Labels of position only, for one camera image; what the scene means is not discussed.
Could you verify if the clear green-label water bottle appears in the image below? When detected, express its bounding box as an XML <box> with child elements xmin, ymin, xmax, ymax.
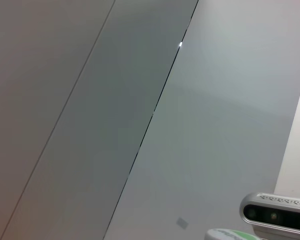
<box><xmin>204</xmin><ymin>227</ymin><xmax>266</xmax><ymax>240</ymax></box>

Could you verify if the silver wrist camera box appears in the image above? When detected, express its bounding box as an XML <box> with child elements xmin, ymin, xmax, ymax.
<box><xmin>239</xmin><ymin>191</ymin><xmax>300</xmax><ymax>232</ymax></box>

